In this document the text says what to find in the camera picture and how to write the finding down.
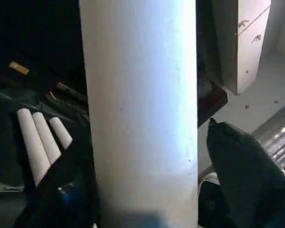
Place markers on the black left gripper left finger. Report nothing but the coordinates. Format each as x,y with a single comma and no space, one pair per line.
61,190

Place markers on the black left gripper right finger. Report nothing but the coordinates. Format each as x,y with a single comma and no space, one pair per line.
247,185

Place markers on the black mat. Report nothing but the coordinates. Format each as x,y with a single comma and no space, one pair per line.
4,142

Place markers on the small tan label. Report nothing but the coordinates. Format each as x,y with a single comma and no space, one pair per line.
19,68

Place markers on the white drawer unit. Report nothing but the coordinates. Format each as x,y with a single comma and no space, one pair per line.
251,47

